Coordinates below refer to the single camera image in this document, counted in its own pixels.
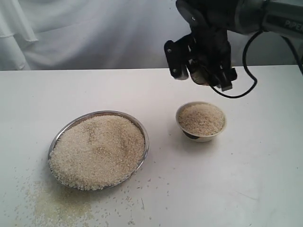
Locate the round steel rice tray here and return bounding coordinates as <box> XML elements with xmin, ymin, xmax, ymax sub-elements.
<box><xmin>47</xmin><ymin>109</ymin><xmax>150</xmax><ymax>192</ymax></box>

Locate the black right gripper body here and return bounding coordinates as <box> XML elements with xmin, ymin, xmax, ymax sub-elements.
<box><xmin>190</xmin><ymin>26</ymin><xmax>232</xmax><ymax>74</ymax></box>

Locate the rice in cream bowl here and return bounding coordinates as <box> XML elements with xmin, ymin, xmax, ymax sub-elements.
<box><xmin>178</xmin><ymin>104</ymin><xmax>225</xmax><ymax>136</ymax></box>

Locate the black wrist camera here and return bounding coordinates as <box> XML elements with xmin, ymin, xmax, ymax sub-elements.
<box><xmin>164</xmin><ymin>34</ymin><xmax>196</xmax><ymax>80</ymax></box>

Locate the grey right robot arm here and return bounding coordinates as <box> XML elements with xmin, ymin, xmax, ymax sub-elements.
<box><xmin>176</xmin><ymin>0</ymin><xmax>303</xmax><ymax>91</ymax></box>

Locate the white cloth backdrop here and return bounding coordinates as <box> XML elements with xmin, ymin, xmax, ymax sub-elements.
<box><xmin>0</xmin><ymin>0</ymin><xmax>303</xmax><ymax>71</ymax></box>

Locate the brown wooden cup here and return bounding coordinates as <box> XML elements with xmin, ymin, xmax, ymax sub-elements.
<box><xmin>191</xmin><ymin>60</ymin><xmax>209</xmax><ymax>86</ymax></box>

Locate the cream ceramic bowl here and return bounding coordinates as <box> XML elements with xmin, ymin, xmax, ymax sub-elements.
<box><xmin>176</xmin><ymin>102</ymin><xmax>227</xmax><ymax>142</ymax></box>

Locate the spilled rice on table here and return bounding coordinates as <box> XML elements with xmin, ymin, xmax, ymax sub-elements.
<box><xmin>0</xmin><ymin>168</ymin><xmax>175</xmax><ymax>227</ymax></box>

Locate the rice heap in tray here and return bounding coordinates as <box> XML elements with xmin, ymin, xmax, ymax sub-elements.
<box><xmin>48</xmin><ymin>113</ymin><xmax>145</xmax><ymax>190</ymax></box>

